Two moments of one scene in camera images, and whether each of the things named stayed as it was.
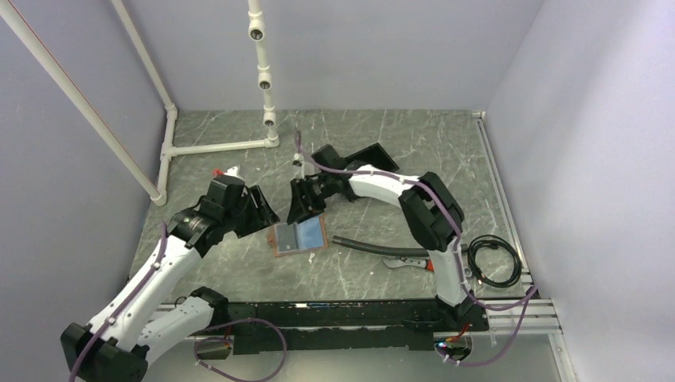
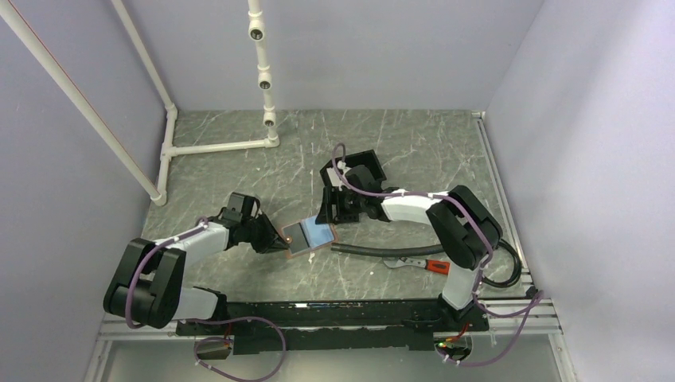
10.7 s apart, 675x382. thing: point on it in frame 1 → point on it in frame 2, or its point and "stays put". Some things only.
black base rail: (276, 326) stays put
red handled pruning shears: (393, 263) stays put
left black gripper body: (239, 219) → (247, 224)
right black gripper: (303, 207) → (332, 196)
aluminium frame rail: (536, 313) stays put
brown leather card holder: (310, 234) stays put
